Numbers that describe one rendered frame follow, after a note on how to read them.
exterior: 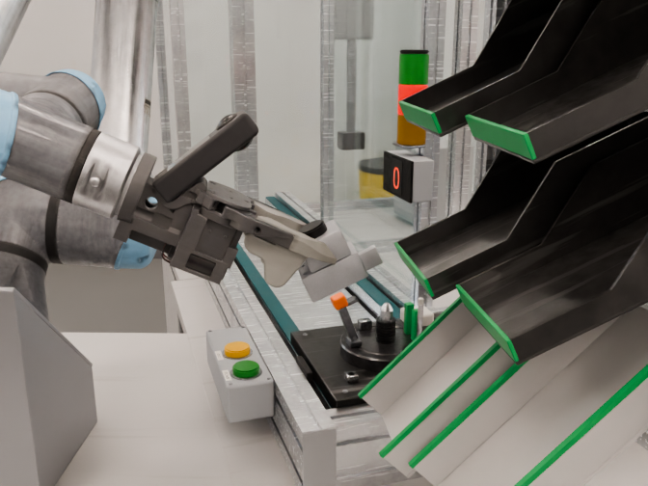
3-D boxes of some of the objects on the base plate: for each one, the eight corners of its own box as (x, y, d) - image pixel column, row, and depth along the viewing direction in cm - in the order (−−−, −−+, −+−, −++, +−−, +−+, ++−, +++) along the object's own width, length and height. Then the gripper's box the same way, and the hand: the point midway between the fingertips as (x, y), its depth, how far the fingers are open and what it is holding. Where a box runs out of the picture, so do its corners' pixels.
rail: (303, 501, 90) (302, 427, 87) (204, 282, 171) (202, 238, 168) (343, 494, 91) (344, 420, 88) (227, 279, 173) (225, 237, 170)
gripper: (121, 217, 75) (301, 288, 80) (102, 248, 63) (313, 329, 68) (150, 144, 73) (333, 221, 78) (137, 162, 62) (351, 252, 67)
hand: (324, 242), depth 72 cm, fingers closed on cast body, 4 cm apart
